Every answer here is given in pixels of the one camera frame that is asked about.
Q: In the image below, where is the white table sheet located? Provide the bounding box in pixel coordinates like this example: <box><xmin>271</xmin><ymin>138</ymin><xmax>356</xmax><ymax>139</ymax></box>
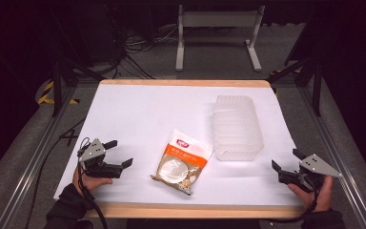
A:
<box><xmin>53</xmin><ymin>83</ymin><xmax>305</xmax><ymax>207</ymax></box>

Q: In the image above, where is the left hand-held gripper cable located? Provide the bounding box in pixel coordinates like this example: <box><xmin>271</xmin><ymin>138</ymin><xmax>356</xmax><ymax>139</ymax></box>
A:
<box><xmin>76</xmin><ymin>136</ymin><xmax>110</xmax><ymax>229</ymax></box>

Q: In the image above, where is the hand-held gripper cable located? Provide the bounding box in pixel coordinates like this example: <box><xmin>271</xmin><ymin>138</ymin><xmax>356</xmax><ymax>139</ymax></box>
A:
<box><xmin>76</xmin><ymin>136</ymin><xmax>110</xmax><ymax>229</ymax></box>
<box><xmin>260</xmin><ymin>181</ymin><xmax>321</xmax><ymax>224</ymax></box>

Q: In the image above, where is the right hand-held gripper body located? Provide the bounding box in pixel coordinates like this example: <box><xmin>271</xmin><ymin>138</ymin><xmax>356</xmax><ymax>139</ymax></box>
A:
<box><xmin>277</xmin><ymin>154</ymin><xmax>343</xmax><ymax>194</ymax></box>

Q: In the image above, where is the white metal stand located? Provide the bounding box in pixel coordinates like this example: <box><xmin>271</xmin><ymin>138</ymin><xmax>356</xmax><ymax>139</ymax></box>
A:
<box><xmin>174</xmin><ymin>4</ymin><xmax>266</xmax><ymax>73</ymax></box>

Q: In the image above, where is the black tape cross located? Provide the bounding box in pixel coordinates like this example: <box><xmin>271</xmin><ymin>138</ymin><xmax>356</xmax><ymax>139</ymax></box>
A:
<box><xmin>59</xmin><ymin>128</ymin><xmax>79</xmax><ymax>148</ymax></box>

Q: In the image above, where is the right hand-held gripper cable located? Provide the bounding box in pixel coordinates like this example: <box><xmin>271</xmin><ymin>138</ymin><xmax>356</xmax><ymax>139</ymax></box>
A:
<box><xmin>260</xmin><ymin>181</ymin><xmax>321</xmax><ymax>224</ymax></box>

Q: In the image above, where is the yellow and black hazard tape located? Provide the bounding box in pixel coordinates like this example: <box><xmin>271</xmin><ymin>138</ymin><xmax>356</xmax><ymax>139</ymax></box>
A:
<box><xmin>37</xmin><ymin>80</ymin><xmax>80</xmax><ymax>106</ymax></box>

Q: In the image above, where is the black metal stand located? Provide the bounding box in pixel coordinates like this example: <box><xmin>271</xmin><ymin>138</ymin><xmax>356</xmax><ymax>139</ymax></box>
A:
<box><xmin>267</xmin><ymin>47</ymin><xmax>324</xmax><ymax>117</ymax></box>
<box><xmin>49</xmin><ymin>47</ymin><xmax>108</xmax><ymax>117</ymax></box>

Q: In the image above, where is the clear plastic container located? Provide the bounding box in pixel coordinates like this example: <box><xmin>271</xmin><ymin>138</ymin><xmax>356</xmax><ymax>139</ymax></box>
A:
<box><xmin>212</xmin><ymin>94</ymin><xmax>265</xmax><ymax>162</ymax></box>

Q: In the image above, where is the aluminium rail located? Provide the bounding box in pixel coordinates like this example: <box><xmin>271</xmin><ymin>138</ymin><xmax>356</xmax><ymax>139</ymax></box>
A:
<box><xmin>298</xmin><ymin>85</ymin><xmax>366</xmax><ymax>229</ymax></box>
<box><xmin>0</xmin><ymin>85</ymin><xmax>79</xmax><ymax>229</ymax></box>

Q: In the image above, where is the orange and white snack packet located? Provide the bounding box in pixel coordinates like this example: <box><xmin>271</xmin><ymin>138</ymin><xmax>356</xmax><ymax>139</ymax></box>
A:
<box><xmin>150</xmin><ymin>129</ymin><xmax>214</xmax><ymax>197</ymax></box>

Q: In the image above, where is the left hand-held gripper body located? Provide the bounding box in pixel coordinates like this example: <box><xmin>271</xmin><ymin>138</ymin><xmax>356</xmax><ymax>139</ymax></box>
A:
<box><xmin>77</xmin><ymin>137</ymin><xmax>124</xmax><ymax>179</ymax></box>

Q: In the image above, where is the black floor cable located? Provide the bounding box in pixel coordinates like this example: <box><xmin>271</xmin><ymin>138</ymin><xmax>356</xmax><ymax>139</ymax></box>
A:
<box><xmin>23</xmin><ymin>117</ymin><xmax>87</xmax><ymax>229</ymax></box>

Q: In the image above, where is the bundle of floor cables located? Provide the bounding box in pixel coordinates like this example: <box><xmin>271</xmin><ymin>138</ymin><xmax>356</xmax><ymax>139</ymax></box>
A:
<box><xmin>89</xmin><ymin>18</ymin><xmax>180</xmax><ymax>80</ymax></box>

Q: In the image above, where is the person's right hand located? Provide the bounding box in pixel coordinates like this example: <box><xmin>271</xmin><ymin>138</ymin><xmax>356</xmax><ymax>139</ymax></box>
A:
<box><xmin>287</xmin><ymin>175</ymin><xmax>335</xmax><ymax>213</ymax></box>

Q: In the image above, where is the person's left hand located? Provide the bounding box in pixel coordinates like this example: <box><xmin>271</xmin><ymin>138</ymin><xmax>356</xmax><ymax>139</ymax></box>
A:
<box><xmin>71</xmin><ymin>165</ymin><xmax>113</xmax><ymax>196</ymax></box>

